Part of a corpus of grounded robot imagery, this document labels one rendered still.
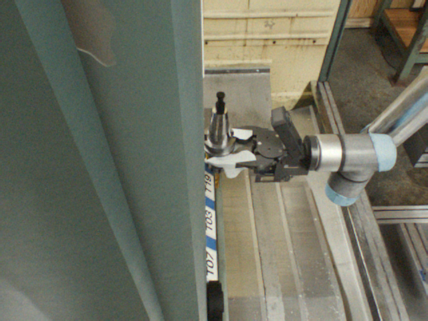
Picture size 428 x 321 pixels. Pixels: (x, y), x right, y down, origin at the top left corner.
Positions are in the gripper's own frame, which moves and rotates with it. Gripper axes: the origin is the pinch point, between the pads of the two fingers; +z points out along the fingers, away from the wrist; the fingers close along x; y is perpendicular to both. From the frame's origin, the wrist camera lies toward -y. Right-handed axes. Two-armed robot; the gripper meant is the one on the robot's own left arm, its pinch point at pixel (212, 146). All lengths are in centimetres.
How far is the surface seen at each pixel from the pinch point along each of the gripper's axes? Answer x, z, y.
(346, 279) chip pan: -6, -40, 52
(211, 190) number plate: 8.5, -0.4, 26.9
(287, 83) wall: 67, -31, 39
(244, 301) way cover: -15.2, -8.4, 42.1
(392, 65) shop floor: 180, -139, 115
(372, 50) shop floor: 198, -129, 115
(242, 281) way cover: -9.8, -8.3, 42.4
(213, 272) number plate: -13.8, -0.3, 27.1
